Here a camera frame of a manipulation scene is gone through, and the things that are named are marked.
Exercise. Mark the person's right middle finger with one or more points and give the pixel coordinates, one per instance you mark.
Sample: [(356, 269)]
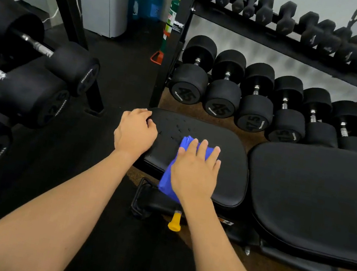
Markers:
[(202, 149)]

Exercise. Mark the person's left hand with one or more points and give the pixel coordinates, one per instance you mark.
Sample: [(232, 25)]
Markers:
[(133, 136)]

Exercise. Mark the person's right little finger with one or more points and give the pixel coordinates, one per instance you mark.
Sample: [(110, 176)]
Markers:
[(216, 166)]

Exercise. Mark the person's left forearm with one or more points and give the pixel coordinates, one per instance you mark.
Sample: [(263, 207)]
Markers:
[(57, 219)]

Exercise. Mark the row of small hex dumbbells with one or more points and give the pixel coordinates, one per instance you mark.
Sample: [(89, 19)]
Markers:
[(288, 20)]

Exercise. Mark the blue cleaning cloth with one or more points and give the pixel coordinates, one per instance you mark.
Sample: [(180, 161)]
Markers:
[(167, 176)]

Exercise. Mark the row of black round dumbbells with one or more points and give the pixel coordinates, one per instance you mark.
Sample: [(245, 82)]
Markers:
[(257, 99)]

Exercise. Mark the black metal bench frame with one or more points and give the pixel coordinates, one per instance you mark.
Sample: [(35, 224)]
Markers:
[(282, 252)]

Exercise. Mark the person's right forearm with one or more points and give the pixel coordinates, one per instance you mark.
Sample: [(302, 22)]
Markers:
[(221, 262)]

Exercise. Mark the orange extinguisher stand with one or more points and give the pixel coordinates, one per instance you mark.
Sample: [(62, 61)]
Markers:
[(157, 57)]

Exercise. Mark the black bench back pad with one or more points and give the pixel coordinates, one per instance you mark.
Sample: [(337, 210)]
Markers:
[(318, 199)]

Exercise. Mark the black bench seat pad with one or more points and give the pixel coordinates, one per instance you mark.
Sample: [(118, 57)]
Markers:
[(228, 163)]

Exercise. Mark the black angled metal rack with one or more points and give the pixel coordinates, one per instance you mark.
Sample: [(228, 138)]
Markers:
[(73, 8)]

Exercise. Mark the person's right hand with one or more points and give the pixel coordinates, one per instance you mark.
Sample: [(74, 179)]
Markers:
[(191, 177)]

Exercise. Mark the black two-tier dumbbell rack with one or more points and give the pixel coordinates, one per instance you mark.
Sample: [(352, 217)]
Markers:
[(175, 54)]

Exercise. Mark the person's left thumb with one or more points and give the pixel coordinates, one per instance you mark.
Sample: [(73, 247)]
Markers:
[(152, 129)]

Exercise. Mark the green fire extinguisher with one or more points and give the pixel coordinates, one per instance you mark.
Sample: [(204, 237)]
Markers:
[(170, 25)]

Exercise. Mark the yellow bench adjustment knob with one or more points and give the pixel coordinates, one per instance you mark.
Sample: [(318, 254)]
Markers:
[(175, 223)]

